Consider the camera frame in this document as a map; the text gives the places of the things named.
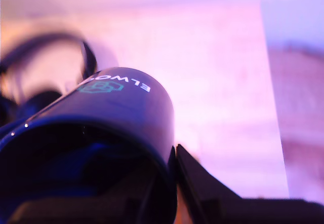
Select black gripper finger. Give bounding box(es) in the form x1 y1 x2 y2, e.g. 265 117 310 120
176 143 241 224
106 162 176 224

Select dark blue coffee mug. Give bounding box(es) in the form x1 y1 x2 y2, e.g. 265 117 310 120
0 66 178 224

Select light wooden shelf board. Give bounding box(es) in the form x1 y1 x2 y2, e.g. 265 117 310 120
0 0 291 200

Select black headphones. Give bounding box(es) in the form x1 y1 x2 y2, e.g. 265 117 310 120
0 32 100 126

